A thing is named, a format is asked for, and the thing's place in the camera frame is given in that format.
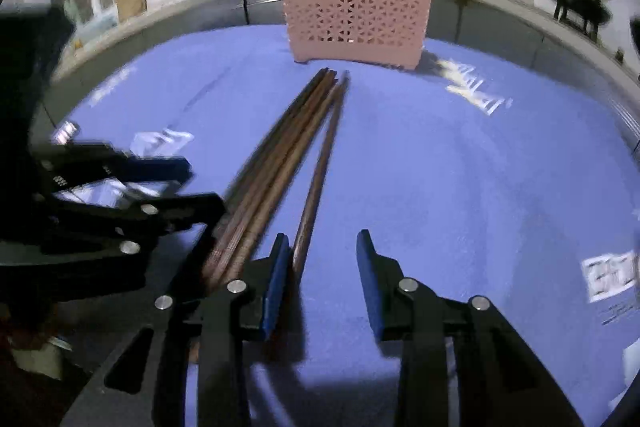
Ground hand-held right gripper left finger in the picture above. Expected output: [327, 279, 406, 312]
[60, 233, 292, 427]

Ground bunch of brown chopsticks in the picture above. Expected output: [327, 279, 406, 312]
[200, 68, 338, 295]

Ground blue printed tablecloth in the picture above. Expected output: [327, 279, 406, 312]
[55, 24, 640, 427]

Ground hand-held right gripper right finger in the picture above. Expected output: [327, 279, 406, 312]
[356, 229, 586, 427]

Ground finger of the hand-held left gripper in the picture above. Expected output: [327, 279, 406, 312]
[37, 193, 226, 255]
[40, 122, 193, 198]

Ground brown wooden chopstick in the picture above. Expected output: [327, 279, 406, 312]
[291, 76, 350, 280]

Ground pink perforated plastic basket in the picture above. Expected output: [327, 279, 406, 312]
[281, 0, 434, 70]

